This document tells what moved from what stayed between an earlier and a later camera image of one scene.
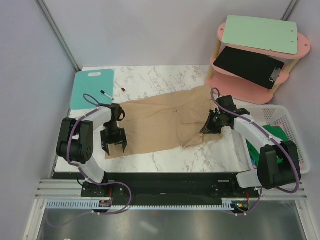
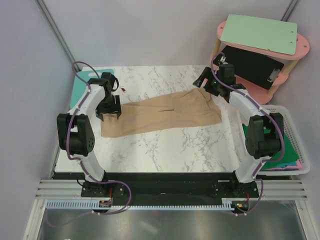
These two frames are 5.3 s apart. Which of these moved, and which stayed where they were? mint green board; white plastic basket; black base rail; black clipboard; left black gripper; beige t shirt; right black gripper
Moved: left black gripper; right black gripper; beige t shirt
Stayed: white plastic basket; black base rail; black clipboard; mint green board
